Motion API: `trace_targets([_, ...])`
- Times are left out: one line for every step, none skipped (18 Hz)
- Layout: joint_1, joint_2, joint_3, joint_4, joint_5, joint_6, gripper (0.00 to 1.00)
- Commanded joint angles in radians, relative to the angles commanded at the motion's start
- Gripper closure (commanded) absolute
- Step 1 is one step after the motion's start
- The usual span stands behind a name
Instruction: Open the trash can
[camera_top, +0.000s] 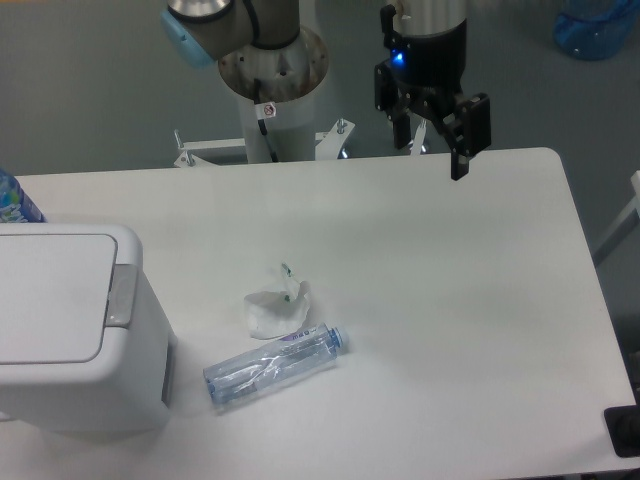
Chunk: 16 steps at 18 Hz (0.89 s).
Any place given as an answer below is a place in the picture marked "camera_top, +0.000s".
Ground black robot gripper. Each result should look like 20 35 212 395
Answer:
374 3 491 181

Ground empty clear plastic bottle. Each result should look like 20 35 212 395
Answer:
203 323 349 410

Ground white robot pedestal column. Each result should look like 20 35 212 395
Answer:
218 26 329 145

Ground white plastic trash can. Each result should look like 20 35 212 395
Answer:
1 223 177 432

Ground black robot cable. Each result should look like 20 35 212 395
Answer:
252 77 280 163

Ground grey lid push button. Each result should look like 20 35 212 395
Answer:
105 265 138 328

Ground white pedestal base frame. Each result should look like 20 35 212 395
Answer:
173 118 356 168

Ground white furniture leg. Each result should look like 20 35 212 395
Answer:
592 171 639 267

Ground blue labelled bottle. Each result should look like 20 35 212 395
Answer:
1 170 46 223

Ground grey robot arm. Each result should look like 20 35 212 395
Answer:
161 1 492 180

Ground blue water jug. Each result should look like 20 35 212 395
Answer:
552 1 639 61

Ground white trash can lid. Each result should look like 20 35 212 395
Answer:
1 234 117 366

